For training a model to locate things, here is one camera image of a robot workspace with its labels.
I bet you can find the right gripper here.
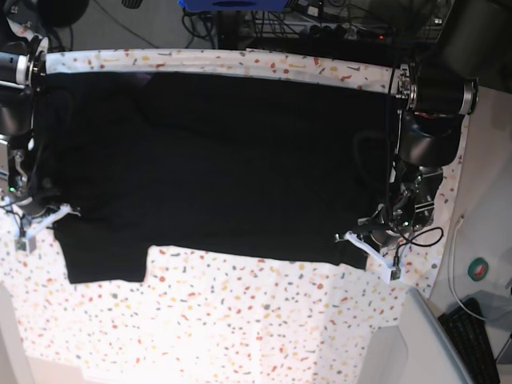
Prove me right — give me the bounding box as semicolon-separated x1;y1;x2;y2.
3;147;81;253

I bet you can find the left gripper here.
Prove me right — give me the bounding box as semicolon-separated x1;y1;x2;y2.
334;159;443;282

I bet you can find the black t-shirt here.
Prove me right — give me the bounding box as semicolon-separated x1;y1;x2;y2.
37;73;386;283

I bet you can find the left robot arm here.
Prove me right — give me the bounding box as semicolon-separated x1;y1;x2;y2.
336;1;511;283

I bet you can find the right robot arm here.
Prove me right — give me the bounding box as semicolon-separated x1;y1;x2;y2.
1;1;77;254

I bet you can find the green tape roll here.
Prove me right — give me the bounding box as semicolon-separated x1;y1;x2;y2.
467;258;490;282

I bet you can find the white monitor edge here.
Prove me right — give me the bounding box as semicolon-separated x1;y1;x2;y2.
398;289;473;384

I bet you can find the black keyboard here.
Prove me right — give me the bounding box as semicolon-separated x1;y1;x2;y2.
438;307;501;384

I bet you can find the terrazzo patterned tablecloth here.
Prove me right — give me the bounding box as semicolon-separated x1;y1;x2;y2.
0;47;474;384

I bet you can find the blue box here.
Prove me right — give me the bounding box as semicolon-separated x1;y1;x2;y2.
178;0;298;12

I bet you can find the white cable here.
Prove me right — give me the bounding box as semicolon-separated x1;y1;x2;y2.
447;217;486;322

